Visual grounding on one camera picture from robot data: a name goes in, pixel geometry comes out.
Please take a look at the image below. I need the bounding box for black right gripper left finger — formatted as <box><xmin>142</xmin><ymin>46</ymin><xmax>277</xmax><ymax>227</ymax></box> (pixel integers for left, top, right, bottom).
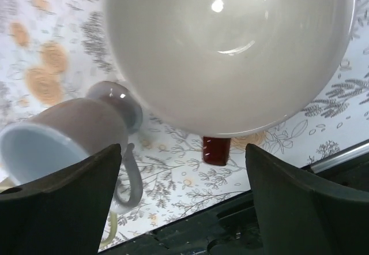
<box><xmin>1</xmin><ymin>144</ymin><xmax>122</xmax><ymax>254</ymax></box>

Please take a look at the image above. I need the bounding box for pale blue footed mug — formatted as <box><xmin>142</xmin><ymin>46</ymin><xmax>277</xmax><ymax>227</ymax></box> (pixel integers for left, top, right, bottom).
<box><xmin>1</xmin><ymin>81</ymin><xmax>143</xmax><ymax>214</ymax></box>

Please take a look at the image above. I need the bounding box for dark red mug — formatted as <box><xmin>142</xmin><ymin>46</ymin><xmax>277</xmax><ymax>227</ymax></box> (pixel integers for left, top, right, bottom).
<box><xmin>103</xmin><ymin>0</ymin><xmax>356</xmax><ymax>166</ymax></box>

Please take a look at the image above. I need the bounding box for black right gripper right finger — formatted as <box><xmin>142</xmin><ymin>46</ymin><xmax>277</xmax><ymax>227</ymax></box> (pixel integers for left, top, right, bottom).
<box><xmin>245</xmin><ymin>144</ymin><xmax>368</xmax><ymax>254</ymax></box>

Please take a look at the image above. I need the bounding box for light green mug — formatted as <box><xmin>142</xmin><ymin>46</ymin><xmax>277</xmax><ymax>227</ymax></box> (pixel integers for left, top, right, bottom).
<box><xmin>99</xmin><ymin>212</ymin><xmax>118</xmax><ymax>249</ymax></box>

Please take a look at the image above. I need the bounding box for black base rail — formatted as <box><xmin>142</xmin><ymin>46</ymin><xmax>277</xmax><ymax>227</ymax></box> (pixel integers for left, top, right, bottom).
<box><xmin>107</xmin><ymin>141</ymin><xmax>368</xmax><ymax>254</ymax></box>

